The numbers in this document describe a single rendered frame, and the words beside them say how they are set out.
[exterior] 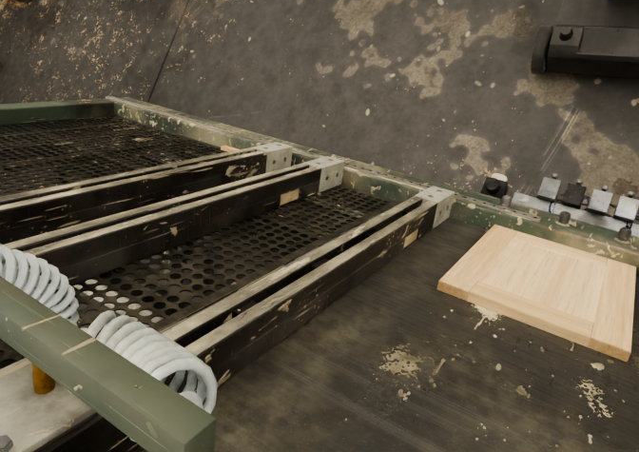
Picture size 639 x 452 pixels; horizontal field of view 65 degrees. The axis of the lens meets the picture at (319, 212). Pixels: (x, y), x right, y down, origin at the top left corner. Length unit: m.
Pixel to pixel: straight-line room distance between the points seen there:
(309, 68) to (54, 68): 2.15
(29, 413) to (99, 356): 0.22
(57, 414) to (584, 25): 2.26
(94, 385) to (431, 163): 2.18
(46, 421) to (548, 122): 2.19
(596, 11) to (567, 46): 0.20
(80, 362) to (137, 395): 0.04
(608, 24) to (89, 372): 2.31
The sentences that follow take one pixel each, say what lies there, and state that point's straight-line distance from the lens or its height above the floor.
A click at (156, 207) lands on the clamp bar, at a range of 0.97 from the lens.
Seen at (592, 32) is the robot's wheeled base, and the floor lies 0.19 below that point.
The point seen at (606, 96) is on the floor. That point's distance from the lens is 2.44.
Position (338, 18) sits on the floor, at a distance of 2.95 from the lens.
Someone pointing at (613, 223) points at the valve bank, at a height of 0.74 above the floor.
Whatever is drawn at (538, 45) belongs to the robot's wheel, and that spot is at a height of 0.19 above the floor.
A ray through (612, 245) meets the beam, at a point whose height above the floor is 0.90.
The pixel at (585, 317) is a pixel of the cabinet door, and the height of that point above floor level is 1.18.
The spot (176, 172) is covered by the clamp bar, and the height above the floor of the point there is 1.31.
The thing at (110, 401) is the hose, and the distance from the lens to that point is 0.26.
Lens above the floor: 2.16
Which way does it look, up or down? 61 degrees down
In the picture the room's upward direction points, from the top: 56 degrees counter-clockwise
